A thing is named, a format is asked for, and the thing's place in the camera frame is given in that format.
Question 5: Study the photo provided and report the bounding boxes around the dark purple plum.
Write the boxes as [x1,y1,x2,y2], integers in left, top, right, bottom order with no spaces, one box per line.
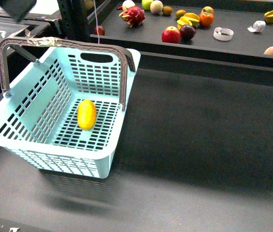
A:
[180,24,196,41]

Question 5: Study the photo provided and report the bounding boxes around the yellow star fruit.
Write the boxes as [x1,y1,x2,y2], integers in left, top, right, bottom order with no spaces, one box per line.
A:
[264,10,273,24]
[177,13,199,29]

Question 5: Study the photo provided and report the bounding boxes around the clear tape roll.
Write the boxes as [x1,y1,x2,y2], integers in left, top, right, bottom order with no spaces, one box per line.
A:
[213,27,234,42]

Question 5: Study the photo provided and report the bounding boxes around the yellow mango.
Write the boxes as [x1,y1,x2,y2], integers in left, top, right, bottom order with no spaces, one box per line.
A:
[77,100,97,130]

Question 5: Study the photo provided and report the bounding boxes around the green apple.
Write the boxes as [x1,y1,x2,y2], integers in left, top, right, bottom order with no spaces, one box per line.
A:
[141,0,153,11]

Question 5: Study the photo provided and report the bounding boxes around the brown kiwi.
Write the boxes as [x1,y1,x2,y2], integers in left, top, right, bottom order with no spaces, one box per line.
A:
[175,9,187,20]
[162,6,173,16]

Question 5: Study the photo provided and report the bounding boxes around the light blue plastic basket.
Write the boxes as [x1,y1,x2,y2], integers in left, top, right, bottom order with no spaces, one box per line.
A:
[0,37,141,179]

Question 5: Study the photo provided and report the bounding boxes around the pale round melon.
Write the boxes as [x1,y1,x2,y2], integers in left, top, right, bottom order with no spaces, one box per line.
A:
[122,0,135,11]

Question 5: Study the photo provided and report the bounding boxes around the pale peach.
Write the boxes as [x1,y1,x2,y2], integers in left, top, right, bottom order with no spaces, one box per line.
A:
[150,0,163,14]

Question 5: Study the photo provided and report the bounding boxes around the silver tape roll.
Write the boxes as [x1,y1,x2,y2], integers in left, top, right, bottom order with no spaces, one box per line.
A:
[247,20,266,33]

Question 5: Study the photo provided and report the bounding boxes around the red green mango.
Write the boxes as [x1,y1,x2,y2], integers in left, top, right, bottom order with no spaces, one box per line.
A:
[201,6,214,14]

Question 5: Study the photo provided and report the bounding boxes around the orange persimmon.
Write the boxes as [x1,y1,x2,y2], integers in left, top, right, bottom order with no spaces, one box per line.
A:
[199,12,214,27]

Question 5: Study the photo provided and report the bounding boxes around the small dark red apple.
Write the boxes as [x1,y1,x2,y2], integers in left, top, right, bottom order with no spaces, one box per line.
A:
[94,25,106,36]

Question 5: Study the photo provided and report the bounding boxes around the black fruit display tray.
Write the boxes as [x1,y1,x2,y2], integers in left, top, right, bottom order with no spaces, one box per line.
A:
[90,0,273,71]

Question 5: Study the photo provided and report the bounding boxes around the black metal rack post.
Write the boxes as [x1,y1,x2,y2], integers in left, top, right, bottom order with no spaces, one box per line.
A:
[57,0,91,43]

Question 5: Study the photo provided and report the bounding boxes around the white hanging string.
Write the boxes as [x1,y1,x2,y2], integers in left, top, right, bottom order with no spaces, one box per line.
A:
[93,0,101,45]

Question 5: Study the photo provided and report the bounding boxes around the pink dragon fruit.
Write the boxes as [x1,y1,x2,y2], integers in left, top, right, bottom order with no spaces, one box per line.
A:
[119,6,146,28]

